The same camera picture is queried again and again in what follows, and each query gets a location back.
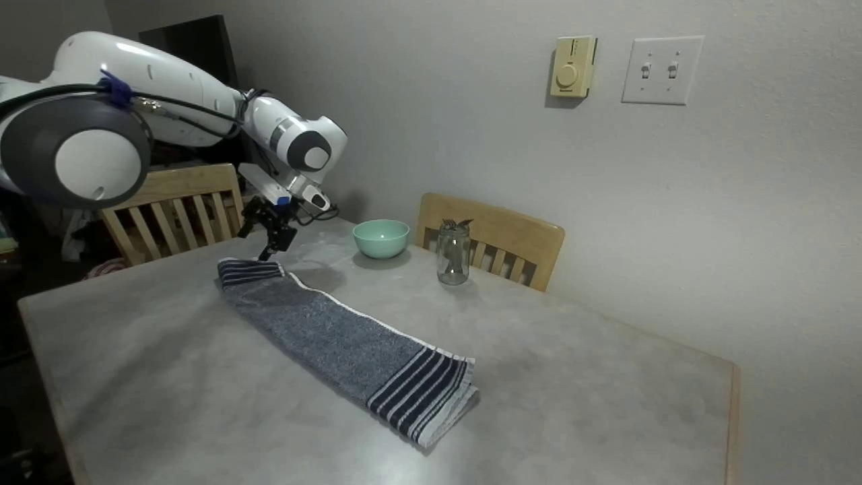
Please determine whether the wooden chair with cutout backrest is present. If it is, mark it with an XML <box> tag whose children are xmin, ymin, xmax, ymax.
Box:
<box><xmin>411</xmin><ymin>191</ymin><xmax>569</xmax><ymax>293</ymax></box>

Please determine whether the teal ceramic bowl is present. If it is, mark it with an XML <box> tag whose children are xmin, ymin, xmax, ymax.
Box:
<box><xmin>350</xmin><ymin>216</ymin><xmax>415</xmax><ymax>265</ymax></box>

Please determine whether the clear glass jar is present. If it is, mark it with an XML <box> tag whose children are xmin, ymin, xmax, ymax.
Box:
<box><xmin>434</xmin><ymin>222</ymin><xmax>477</xmax><ymax>288</ymax></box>

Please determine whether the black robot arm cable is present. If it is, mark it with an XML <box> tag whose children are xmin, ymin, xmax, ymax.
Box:
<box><xmin>0</xmin><ymin>79</ymin><xmax>263</xmax><ymax>143</ymax></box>

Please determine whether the yellowed wall dimmer dial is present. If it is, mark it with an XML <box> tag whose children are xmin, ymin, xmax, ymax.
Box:
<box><xmin>547</xmin><ymin>36</ymin><xmax>597</xmax><ymax>103</ymax></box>

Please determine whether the wooden chair with slatted backrest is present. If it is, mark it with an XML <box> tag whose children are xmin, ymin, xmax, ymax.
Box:
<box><xmin>97</xmin><ymin>162</ymin><xmax>251</xmax><ymax>266</ymax></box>

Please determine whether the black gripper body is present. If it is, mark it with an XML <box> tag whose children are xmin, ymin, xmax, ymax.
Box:
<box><xmin>235</xmin><ymin>195</ymin><xmax>299</xmax><ymax>247</ymax></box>

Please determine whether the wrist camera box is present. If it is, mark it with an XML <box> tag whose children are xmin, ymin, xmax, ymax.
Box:
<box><xmin>236</xmin><ymin>162</ymin><xmax>334</xmax><ymax>219</ymax></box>

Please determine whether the white double light switch plate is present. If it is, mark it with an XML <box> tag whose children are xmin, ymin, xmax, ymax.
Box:
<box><xmin>618</xmin><ymin>32</ymin><xmax>706</xmax><ymax>108</ymax></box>

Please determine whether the tall black panel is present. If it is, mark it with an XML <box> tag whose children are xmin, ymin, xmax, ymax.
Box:
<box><xmin>136</xmin><ymin>10</ymin><xmax>243</xmax><ymax>91</ymax></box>

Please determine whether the metal utensil in jar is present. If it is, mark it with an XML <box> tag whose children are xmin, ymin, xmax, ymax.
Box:
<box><xmin>439</xmin><ymin>216</ymin><xmax>477</xmax><ymax>239</ymax></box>

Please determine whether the blue striped dish towel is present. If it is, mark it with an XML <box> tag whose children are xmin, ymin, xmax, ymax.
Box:
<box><xmin>216</xmin><ymin>257</ymin><xmax>482</xmax><ymax>455</ymax></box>

